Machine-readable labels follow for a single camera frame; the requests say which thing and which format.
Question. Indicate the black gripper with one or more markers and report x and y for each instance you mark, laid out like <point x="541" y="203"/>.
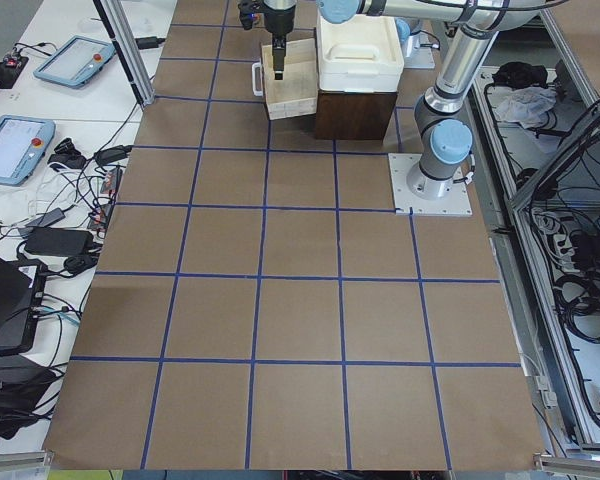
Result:
<point x="278" y="22"/>

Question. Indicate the light wooden drawer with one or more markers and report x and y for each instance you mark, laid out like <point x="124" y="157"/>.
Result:
<point x="296" y="94"/>

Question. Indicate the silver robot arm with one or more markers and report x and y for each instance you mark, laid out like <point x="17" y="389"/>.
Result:
<point x="447" y="141"/>

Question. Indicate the white plastic tray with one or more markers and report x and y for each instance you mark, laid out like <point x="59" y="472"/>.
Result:
<point x="361" y="55"/>

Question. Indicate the dark brown wooden cabinet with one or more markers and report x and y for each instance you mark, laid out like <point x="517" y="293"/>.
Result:
<point x="353" y="116"/>

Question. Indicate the blue teach pendant far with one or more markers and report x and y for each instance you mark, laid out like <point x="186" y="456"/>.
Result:
<point x="76" y="62"/>

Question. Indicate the blue teach pendant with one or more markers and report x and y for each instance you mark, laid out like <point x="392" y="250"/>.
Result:
<point x="23" y="143"/>
<point x="76" y="62"/>

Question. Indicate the white crumpled cloth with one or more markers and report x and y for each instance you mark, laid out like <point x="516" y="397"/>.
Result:
<point x="528" y="107"/>

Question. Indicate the brown paper table cover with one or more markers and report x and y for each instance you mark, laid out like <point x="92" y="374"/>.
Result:
<point x="259" y="305"/>

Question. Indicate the blue teach pendant near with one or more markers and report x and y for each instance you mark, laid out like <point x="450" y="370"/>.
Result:
<point x="23" y="143"/>

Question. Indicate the black power adapter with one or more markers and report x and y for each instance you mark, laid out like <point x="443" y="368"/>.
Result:
<point x="58" y="242"/>

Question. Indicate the black laptop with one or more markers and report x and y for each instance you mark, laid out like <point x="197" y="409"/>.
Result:
<point x="22" y="284"/>

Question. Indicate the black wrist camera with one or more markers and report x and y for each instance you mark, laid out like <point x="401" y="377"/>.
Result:
<point x="250" y="13"/>

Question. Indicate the aluminium frame post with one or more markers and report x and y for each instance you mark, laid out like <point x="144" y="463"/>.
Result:
<point x="117" y="26"/>

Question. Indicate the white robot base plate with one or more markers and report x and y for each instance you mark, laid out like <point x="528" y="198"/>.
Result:
<point x="416" y="194"/>

